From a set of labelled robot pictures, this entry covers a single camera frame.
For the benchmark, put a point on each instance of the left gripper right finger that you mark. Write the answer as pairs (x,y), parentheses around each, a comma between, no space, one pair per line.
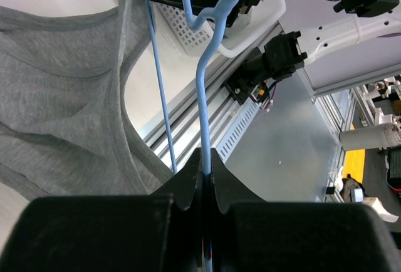
(250,234)

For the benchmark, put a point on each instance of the perforated cable duct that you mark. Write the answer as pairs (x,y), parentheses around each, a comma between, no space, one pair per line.
(241,118)

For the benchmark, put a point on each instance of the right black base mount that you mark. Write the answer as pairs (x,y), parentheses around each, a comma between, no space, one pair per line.
(256,77)

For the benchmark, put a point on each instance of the clear plastic basket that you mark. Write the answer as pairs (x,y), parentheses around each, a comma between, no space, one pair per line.
(194,34)

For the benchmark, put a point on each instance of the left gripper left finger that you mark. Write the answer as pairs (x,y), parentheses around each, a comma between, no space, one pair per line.
(158,232)

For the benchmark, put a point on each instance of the front aluminium rail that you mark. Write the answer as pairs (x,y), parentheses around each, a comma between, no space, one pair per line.
(178,75)

